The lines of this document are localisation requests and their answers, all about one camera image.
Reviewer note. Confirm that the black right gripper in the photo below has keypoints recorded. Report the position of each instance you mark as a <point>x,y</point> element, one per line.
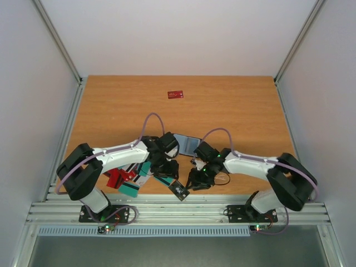
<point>199,180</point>

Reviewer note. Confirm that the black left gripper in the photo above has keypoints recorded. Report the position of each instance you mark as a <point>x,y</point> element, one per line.
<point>170,173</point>

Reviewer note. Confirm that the black vip card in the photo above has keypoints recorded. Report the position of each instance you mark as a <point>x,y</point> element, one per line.
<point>179,190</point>

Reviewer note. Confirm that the black leather card holder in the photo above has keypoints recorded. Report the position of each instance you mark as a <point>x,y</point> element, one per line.
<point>187,144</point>

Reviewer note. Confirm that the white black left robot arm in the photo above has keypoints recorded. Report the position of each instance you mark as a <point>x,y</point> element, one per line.
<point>79,172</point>

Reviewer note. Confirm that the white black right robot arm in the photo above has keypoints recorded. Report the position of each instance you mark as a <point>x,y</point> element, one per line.
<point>291,184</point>

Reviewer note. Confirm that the teal card middle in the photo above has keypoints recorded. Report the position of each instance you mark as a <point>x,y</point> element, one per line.
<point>144,169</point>

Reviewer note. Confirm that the teal card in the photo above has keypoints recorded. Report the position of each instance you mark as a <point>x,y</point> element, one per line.
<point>167,181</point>
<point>144,169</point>
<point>129,189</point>

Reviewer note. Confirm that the teal card right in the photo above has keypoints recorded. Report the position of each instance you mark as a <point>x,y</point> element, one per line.
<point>167,181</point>

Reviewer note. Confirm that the white floral card in pile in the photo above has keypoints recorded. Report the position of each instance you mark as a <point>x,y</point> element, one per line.
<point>141,180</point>

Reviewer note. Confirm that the teal card front bottom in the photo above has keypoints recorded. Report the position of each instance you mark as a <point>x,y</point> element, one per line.
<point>129,189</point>

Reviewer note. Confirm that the red card left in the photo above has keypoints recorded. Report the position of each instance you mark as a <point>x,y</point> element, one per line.
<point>115,178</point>

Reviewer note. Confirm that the red card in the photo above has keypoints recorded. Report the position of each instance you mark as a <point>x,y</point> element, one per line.
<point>175,94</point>
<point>115,178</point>

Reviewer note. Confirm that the red card far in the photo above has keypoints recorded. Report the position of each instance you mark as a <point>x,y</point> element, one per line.
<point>175,94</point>

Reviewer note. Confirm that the right controller board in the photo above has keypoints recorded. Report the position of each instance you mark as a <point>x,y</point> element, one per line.
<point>257,228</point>

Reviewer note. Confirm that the controller board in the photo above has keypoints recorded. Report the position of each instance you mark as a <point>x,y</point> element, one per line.
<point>106,229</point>
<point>257,228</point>

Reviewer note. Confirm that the left controller board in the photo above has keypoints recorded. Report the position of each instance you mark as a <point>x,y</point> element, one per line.
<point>106,229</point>

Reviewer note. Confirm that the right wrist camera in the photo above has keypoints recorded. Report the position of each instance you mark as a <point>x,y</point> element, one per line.
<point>198,164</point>

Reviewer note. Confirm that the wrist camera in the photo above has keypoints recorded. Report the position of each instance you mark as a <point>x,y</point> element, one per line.
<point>198,164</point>
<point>173,153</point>

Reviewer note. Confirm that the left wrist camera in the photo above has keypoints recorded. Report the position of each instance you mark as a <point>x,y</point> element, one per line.
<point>173,153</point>

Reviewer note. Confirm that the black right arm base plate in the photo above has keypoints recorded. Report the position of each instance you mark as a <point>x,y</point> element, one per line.
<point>241,214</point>

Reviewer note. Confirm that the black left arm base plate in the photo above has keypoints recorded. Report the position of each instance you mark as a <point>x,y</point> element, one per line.
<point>111,214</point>

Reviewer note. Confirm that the grey slotted cable duct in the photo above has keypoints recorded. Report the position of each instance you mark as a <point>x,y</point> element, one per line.
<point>145,231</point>

